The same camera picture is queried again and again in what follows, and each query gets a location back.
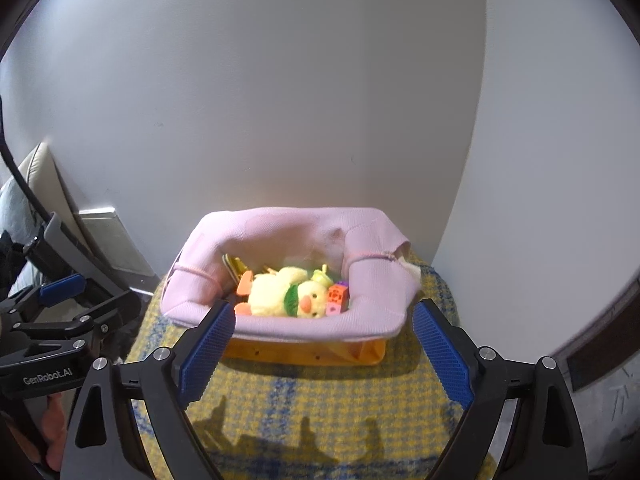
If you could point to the orange and purple toy cube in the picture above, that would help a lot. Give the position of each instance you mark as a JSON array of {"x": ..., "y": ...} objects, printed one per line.
[{"x": 337, "y": 296}]

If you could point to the yellow flower print straw cup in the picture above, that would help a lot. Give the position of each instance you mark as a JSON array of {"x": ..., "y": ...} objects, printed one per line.
[{"x": 320, "y": 275}]

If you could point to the large yellow duck plush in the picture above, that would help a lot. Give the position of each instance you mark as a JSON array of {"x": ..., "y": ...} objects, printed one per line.
[{"x": 270, "y": 297}]

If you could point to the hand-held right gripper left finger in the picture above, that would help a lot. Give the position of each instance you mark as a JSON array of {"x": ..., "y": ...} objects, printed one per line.
[{"x": 207, "y": 355}]

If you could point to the person's left hand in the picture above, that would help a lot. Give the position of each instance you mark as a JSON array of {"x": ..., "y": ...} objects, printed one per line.
[{"x": 52, "y": 415}]

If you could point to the orange plastic basket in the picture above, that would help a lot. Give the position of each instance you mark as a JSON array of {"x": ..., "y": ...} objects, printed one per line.
[{"x": 280, "y": 352}]

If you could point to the yellow and blue woven blanket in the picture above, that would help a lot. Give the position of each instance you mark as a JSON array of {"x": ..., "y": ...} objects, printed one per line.
[{"x": 310, "y": 400}]

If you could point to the pink cloth basket liner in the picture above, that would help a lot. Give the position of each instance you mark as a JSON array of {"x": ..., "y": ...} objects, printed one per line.
[{"x": 280, "y": 232}]

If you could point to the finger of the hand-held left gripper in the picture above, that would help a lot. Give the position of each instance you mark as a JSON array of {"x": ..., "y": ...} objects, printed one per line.
[
  {"x": 112, "y": 312},
  {"x": 62, "y": 290}
]

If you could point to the beige cushion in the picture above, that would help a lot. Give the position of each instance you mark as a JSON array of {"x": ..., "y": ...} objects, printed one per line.
[{"x": 37, "y": 170}]

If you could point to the dark wooden door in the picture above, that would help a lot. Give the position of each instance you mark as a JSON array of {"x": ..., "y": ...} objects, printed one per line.
[{"x": 600, "y": 340}]

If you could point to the yellow and green flat toy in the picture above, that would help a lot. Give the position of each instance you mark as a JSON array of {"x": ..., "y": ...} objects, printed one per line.
[{"x": 232, "y": 266}]

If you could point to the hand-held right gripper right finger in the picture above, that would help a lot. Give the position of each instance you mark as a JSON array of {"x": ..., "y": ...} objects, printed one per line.
[{"x": 442, "y": 355}]

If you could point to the grey metal panel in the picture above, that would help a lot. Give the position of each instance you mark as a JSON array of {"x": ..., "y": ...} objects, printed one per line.
[{"x": 115, "y": 245}]

